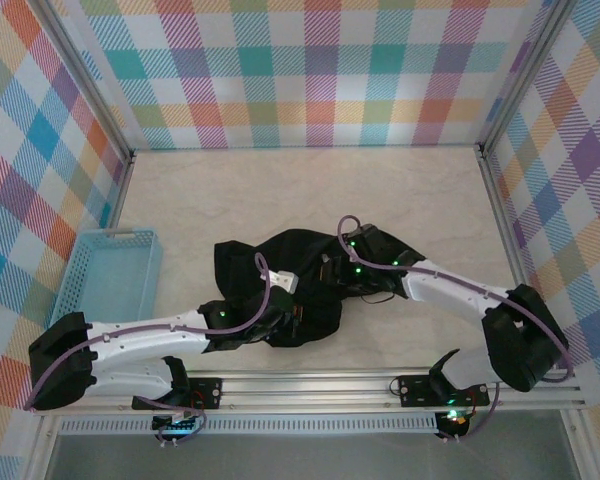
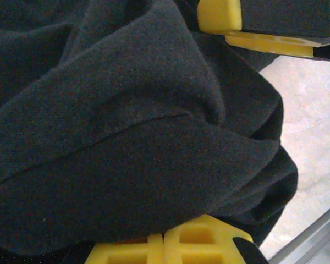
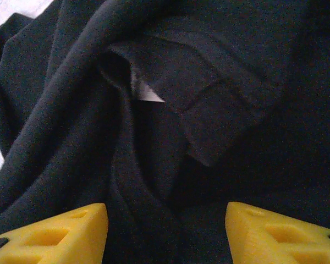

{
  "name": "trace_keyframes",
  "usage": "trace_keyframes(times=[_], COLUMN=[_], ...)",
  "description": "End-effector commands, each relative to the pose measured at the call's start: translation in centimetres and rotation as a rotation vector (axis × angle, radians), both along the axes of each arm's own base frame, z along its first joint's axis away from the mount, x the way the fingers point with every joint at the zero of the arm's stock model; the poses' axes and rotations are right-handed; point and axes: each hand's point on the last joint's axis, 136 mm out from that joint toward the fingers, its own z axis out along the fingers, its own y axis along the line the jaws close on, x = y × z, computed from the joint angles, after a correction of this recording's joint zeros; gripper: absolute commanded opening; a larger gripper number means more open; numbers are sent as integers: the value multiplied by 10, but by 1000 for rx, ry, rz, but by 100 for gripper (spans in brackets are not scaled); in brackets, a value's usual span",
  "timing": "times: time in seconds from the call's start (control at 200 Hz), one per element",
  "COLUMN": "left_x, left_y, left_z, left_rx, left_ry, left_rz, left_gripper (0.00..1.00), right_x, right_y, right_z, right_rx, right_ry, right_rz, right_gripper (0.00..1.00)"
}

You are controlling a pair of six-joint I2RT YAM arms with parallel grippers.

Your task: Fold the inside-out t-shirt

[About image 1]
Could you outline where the black t-shirt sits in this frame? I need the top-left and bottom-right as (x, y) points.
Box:
(213, 227), (426, 349)

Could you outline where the light blue plastic basket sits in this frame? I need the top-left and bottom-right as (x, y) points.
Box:
(48, 227), (165, 331)

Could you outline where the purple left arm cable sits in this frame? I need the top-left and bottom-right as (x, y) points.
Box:
(27, 252), (274, 449)

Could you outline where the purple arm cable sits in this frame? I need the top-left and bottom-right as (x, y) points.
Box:
(337, 214), (576, 444)
(27, 252), (274, 449)

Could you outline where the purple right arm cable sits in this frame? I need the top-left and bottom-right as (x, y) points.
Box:
(337, 214), (576, 444)

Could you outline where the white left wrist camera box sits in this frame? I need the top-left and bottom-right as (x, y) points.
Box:
(259, 269), (301, 295)

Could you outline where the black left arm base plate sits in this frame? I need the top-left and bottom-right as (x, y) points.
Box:
(132, 377), (225, 412)

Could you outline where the long aluminium mounting rail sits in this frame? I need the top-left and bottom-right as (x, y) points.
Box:
(34, 367), (586, 416)

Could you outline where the slotted grey cable duct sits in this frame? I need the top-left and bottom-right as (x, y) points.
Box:
(59, 417), (439, 435)

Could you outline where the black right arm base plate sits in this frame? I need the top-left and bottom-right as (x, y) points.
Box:
(398, 373), (490, 407)

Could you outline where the aluminium frame post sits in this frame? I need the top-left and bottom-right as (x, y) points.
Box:
(32, 0), (135, 166)
(475, 0), (580, 157)

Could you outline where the short aluminium frame leg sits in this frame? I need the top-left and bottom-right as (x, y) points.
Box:
(22, 414), (61, 480)
(559, 410), (599, 480)

